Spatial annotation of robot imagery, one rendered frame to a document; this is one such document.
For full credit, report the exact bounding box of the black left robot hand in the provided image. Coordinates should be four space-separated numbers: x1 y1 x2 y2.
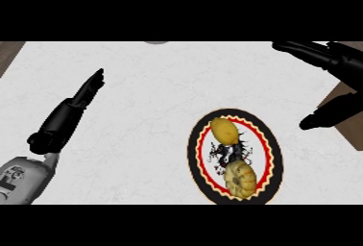
25 67 107 156

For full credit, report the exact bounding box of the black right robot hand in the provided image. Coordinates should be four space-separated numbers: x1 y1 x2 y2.
272 40 363 131

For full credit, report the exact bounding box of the brown cardboard box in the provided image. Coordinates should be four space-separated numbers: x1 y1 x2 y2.
315 81 363 152

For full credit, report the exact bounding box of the yellow lemon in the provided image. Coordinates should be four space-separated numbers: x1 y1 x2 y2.
208 116 241 145

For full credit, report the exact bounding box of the black red patterned plate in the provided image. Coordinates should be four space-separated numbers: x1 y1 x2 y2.
186 108 285 206

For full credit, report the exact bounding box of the pale yellow ridged squash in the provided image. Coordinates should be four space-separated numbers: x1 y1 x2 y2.
223 160 260 199

